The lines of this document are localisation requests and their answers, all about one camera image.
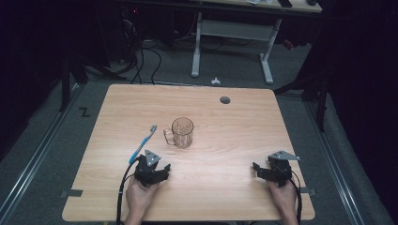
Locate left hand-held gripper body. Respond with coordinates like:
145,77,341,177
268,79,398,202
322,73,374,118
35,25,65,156
133,149,164,188

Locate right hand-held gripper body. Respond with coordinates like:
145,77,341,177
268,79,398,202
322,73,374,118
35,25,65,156
265,150,301,188

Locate blue toothbrush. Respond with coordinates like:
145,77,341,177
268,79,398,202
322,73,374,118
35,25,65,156
128,125,158,165

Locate clear glass mug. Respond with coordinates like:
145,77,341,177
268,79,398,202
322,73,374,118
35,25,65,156
162,116,195,149

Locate person's left hand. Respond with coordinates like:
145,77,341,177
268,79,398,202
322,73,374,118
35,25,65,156
125,175,161,217

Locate person's right hand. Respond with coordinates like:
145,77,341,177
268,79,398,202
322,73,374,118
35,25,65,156
268,180,299,218

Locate black metal stand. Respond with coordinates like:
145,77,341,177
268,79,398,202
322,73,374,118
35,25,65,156
58,52,128,113
273,67,329,133

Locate dark computer tower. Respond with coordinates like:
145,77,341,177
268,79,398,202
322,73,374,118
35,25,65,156
120,4,148,64

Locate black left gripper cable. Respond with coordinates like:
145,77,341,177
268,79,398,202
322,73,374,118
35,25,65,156
115,156,143,225

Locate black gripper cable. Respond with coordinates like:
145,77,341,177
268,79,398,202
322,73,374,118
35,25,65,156
288,170,303,225
115,156,143,225

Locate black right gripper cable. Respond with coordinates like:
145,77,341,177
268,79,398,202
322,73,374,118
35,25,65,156
288,170,303,225

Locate metal floor rail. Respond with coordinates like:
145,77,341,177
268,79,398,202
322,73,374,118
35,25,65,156
0,82,83,219
304,100,365,225

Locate black floor cables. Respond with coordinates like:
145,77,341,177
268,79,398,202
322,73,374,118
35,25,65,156
120,12,201,86

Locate desk with white metal frame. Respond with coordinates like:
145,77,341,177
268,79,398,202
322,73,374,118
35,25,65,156
190,0,323,86

